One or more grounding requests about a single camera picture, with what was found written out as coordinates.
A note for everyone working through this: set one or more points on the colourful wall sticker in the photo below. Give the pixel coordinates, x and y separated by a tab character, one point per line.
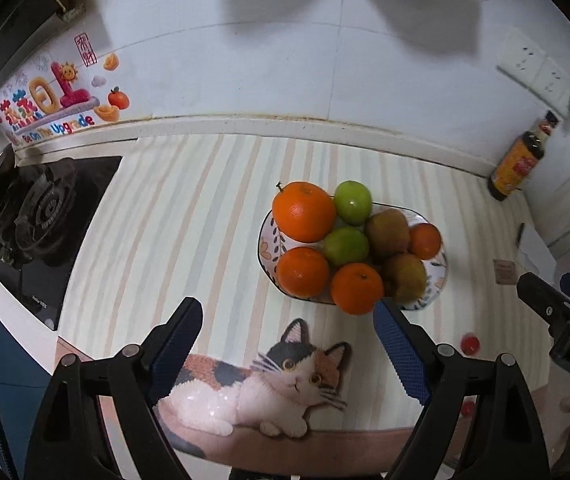
60	105

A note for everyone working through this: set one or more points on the green lime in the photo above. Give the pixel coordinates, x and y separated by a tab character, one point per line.
346	246
353	202

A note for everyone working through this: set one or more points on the dark soy sauce bottle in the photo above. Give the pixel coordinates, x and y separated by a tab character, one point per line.
517	162

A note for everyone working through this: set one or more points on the brown kiwi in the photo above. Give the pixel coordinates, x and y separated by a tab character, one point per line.
405	277
387	231

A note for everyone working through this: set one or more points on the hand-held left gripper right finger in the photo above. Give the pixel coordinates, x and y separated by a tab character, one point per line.
402	355

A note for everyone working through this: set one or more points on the black range hood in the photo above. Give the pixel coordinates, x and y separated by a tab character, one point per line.
0	25

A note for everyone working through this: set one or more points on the striped cat print mat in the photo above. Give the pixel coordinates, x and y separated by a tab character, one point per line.
180	220

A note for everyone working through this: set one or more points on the oval floral ceramic plate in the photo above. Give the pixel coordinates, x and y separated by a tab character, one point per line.
435	285

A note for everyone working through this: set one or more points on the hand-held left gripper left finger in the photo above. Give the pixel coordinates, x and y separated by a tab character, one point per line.
177	342

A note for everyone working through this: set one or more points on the reddish small orange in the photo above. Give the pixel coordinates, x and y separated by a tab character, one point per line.
426	240

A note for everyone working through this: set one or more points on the small brown card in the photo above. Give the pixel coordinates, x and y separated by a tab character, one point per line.
506	271

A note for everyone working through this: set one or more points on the black gas stove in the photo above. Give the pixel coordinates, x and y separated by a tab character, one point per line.
50	225

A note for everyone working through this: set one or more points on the large orange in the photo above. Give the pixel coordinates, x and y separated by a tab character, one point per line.
304	211

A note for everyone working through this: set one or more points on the white wall socket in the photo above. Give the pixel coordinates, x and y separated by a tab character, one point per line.
521	55
552	82

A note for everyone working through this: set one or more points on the blue kitchen cabinet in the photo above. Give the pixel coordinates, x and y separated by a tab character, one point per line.
10	360

